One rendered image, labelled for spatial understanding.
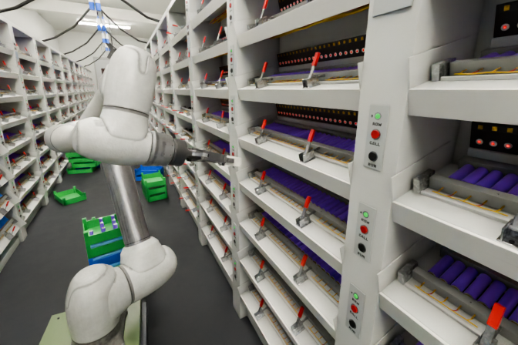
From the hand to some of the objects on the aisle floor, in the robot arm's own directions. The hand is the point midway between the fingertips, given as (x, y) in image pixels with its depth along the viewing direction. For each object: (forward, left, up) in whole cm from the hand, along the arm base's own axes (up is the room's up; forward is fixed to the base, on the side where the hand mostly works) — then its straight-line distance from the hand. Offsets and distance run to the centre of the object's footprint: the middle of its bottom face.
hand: (231, 161), depth 80 cm
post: (+21, +34, -91) cm, 100 cm away
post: (+26, -36, -94) cm, 104 cm away
